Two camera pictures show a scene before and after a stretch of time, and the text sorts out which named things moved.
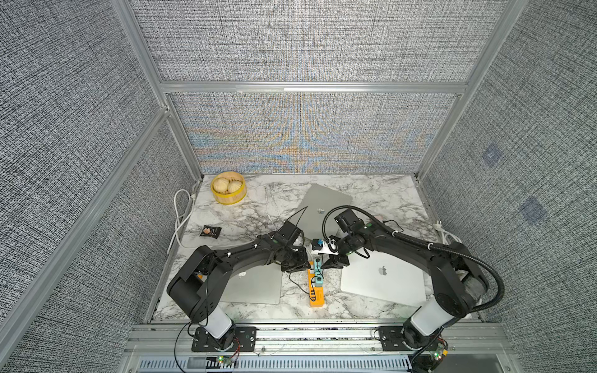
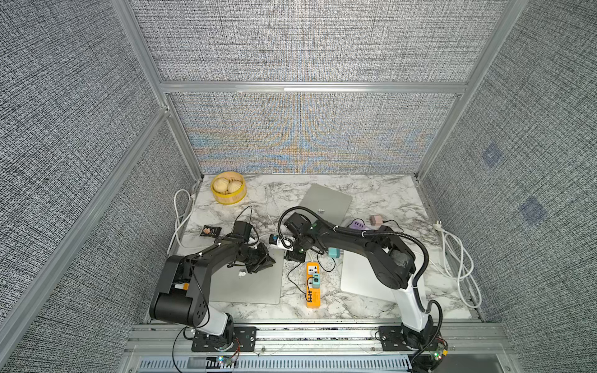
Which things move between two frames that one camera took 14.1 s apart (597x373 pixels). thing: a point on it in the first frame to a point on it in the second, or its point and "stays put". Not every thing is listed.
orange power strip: x=315 y=294 stays put
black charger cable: x=302 y=290 to x=322 y=266
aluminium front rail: x=156 y=347 stays put
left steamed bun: x=221 y=185 stays put
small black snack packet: x=211 y=231 stays put
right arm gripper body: x=343 y=249 to x=296 y=250
